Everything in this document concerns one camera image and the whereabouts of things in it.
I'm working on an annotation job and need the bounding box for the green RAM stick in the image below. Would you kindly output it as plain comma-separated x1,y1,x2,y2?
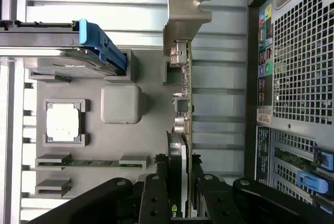
37,159,144,169

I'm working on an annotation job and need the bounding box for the grey parts rack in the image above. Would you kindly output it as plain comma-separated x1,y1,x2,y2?
22,48,183,201

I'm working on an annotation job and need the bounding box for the blue slot cover clip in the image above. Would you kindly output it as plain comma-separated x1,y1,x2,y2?
314,145,334,169
296,170,330,195

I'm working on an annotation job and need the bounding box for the silver CPU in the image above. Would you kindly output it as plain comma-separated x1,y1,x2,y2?
46,102,81,142

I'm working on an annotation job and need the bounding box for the hard disk with blue carrier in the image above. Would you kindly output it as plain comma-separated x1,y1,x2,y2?
0,18,129,79

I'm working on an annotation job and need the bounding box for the open black PC case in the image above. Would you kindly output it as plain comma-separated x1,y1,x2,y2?
245,0,334,224

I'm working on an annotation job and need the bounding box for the aluminium frame profile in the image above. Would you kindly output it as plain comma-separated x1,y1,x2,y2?
0,0,28,224

